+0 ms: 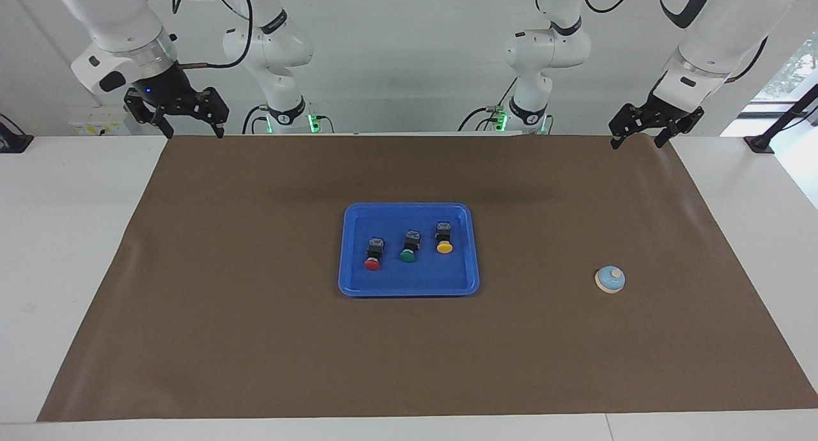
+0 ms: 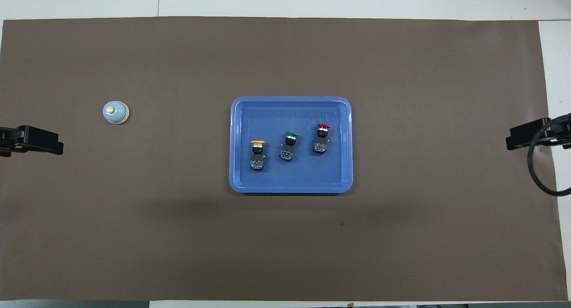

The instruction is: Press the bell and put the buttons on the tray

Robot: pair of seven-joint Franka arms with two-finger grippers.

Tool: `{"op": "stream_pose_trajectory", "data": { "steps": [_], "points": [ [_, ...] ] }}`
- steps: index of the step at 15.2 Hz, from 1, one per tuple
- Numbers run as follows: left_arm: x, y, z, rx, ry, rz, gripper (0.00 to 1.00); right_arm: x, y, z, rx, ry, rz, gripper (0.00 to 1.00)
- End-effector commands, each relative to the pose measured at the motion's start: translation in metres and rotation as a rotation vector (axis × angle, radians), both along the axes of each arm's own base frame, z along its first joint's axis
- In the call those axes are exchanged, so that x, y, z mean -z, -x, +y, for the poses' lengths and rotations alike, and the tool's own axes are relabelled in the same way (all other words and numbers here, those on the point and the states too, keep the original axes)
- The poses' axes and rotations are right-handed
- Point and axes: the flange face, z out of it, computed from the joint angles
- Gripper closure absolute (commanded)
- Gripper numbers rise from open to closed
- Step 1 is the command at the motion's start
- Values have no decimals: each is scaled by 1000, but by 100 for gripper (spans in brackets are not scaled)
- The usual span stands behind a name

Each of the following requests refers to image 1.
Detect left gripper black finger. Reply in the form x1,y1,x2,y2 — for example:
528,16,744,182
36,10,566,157
653,107,705,150
608,104,647,151

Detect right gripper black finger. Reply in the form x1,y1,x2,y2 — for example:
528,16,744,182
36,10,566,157
123,88,174,139
192,88,229,139

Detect red push button switch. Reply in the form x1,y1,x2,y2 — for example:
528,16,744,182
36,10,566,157
364,238,386,272

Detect light blue service bell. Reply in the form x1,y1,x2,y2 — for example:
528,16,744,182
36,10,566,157
594,265,626,295

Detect blue plastic tray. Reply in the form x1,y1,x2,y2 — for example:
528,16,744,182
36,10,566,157
337,203,481,298

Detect glass window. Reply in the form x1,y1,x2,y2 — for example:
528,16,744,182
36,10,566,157
741,32,818,119

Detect brown table mat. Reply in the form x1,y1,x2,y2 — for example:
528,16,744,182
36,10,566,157
36,134,818,422

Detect black right base cables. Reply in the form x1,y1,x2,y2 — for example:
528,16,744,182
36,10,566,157
242,104,334,135

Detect black base cables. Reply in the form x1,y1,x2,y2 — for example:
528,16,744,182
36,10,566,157
242,104,334,135
458,77,518,132

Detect white electrical wall box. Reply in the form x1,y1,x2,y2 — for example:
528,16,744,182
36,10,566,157
68,105,132,136

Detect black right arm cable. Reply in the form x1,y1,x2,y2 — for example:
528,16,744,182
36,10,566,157
169,0,254,69

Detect black angled camera stand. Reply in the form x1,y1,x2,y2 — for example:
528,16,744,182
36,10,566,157
743,83,818,155

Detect black table clamp mount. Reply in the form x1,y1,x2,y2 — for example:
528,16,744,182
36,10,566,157
0,114,34,154

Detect black left base cables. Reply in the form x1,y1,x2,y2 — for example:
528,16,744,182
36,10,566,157
458,77,518,132

